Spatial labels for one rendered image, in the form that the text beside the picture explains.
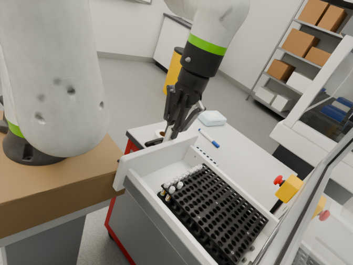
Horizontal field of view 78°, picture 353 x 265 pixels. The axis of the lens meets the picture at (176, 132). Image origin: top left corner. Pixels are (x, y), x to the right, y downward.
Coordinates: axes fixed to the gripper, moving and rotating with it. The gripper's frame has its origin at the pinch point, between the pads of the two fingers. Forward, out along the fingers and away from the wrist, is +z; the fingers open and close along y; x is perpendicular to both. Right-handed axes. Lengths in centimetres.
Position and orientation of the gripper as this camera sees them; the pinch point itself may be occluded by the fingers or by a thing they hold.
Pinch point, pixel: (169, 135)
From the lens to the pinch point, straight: 63.6
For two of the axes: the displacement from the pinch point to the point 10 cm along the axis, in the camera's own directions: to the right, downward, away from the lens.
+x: -6.6, 1.9, -7.3
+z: -3.3, 7.9, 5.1
